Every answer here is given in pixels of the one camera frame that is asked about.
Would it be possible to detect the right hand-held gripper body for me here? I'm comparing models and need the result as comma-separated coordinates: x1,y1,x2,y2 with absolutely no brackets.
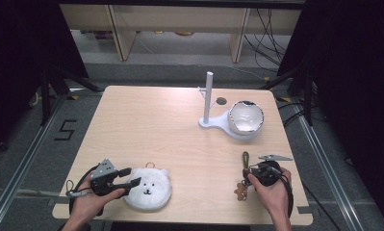
249,154,294,188

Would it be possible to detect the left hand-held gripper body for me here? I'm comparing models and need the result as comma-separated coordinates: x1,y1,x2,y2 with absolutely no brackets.
90,158,131,197

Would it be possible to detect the white bear plush pouch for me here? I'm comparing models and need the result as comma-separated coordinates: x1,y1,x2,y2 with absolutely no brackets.
123,162,173,212

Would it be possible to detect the keychain with brown bear charm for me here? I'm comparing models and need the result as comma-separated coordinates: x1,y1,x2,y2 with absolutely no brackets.
233,151,255,202

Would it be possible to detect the white stand with post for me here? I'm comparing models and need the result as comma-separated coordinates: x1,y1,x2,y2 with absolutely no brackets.
197,71,265,141

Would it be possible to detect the person's right hand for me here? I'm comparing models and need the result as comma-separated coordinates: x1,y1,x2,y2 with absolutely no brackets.
247,167,293,222

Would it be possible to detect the person's left hand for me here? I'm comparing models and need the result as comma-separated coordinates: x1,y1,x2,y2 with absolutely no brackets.
69,179,126,223

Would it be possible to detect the black metal stand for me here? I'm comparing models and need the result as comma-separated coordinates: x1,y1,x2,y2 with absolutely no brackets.
39,64,101,126
260,63,315,127

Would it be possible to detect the light wooden desk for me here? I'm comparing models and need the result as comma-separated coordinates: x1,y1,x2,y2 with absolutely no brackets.
59,3,303,64

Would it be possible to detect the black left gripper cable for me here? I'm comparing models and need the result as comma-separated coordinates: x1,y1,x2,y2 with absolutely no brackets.
68,165,100,217

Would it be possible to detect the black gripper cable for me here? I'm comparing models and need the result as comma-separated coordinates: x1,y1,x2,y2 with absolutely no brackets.
275,165,295,219
68,165,100,217

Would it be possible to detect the grey cable plug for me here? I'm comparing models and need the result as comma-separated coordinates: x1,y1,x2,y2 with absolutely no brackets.
65,179,91,198

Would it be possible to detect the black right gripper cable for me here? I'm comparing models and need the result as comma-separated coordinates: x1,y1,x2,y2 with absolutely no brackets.
275,165,295,219

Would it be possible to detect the aluminium floor rail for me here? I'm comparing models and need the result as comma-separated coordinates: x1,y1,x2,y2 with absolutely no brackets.
291,95,365,231
0,92,69,231

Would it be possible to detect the bundle of black cables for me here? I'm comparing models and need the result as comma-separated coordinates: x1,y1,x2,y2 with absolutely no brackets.
243,8,294,72

